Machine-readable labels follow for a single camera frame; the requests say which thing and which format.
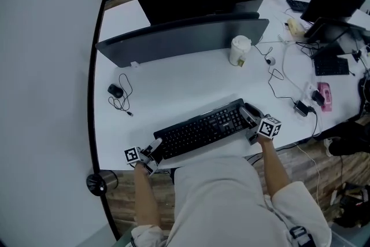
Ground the black computer mouse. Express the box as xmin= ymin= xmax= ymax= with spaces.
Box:
xmin=107 ymin=83 xmax=124 ymax=98

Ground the thin black cable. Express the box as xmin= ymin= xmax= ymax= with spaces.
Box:
xmin=254 ymin=45 xmax=298 ymax=102

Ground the dark grey desk divider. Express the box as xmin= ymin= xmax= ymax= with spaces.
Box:
xmin=95 ymin=18 xmax=270 ymax=68

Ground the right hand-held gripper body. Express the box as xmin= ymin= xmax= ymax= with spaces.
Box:
xmin=245 ymin=103 xmax=283 ymax=145

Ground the black waist device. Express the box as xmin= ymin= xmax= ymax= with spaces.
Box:
xmin=288 ymin=225 xmax=316 ymax=247

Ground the black adapter power cable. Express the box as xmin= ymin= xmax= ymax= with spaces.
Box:
xmin=308 ymin=106 xmax=322 ymax=137

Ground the black power adapter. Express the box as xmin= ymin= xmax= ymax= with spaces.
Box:
xmin=293 ymin=100 xmax=312 ymax=117

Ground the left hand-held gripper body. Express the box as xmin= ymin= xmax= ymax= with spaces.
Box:
xmin=124 ymin=143 xmax=163 ymax=177

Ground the pale yellow pouch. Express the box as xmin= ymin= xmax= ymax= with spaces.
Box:
xmin=286 ymin=17 xmax=306 ymax=36

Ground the pink tissue packet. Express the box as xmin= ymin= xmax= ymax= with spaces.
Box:
xmin=317 ymin=82 xmax=336 ymax=112

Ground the compact black keyboard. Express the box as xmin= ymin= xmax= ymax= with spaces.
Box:
xmin=313 ymin=55 xmax=350 ymax=76
xmin=286 ymin=0 xmax=310 ymax=13

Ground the black plug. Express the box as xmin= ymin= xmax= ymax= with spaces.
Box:
xmin=311 ymin=90 xmax=326 ymax=106

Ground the white power strip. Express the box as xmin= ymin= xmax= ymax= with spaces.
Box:
xmin=300 ymin=82 xmax=319 ymax=102

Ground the person's white shirt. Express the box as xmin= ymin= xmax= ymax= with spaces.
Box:
xmin=127 ymin=155 xmax=332 ymax=247

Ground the person's left forearm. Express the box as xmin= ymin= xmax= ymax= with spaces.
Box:
xmin=133 ymin=161 xmax=162 ymax=231

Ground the black lidded trash bin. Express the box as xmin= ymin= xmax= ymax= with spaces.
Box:
xmin=86 ymin=170 xmax=119 ymax=197

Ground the white paper cup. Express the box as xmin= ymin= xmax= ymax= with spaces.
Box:
xmin=229 ymin=35 xmax=251 ymax=68

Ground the white cable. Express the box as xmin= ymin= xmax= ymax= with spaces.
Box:
xmin=279 ymin=34 xmax=315 ymax=96

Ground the tilted black monitor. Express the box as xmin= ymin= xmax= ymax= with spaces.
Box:
xmin=303 ymin=16 xmax=367 ymax=60

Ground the person's right forearm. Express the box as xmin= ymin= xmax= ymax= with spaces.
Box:
xmin=257 ymin=137 xmax=291 ymax=197

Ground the black mouse cable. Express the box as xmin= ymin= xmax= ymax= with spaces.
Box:
xmin=108 ymin=73 xmax=134 ymax=118

